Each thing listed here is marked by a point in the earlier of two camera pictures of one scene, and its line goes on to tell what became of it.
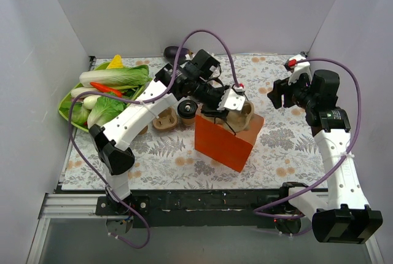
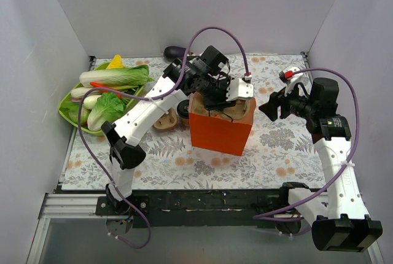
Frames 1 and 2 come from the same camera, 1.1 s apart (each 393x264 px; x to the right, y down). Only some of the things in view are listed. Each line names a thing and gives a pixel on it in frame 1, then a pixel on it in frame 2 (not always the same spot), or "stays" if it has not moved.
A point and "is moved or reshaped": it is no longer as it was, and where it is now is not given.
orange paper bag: [223, 145] is moved or reshaped
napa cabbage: [131, 76] stays
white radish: [75, 92] stays
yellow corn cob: [116, 62] stays
